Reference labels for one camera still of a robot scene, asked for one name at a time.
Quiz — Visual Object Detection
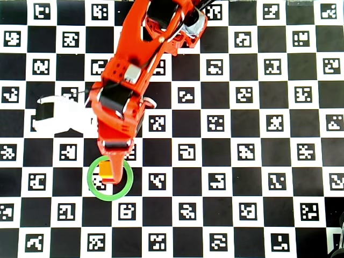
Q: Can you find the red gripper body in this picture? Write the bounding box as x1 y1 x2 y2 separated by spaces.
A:
87 82 156 156

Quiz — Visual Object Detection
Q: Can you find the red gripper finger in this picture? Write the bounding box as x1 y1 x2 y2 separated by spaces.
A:
106 152 128 185

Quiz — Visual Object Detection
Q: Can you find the orange cube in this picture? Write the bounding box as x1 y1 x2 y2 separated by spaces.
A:
98 160 113 180

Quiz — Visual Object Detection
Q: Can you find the small grey square module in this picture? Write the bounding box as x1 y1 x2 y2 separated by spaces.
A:
124 65 142 84

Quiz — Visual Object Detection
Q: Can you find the black white marker mat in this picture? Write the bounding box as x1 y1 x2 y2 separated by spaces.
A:
0 0 344 258

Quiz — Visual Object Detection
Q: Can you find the green flat ring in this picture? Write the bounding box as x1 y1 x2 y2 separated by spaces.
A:
87 155 134 202

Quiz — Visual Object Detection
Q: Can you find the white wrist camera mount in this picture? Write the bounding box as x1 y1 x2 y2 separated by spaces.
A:
31 94 99 137

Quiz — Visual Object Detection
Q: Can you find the grey duct tape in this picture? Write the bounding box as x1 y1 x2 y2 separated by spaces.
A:
182 8 207 40

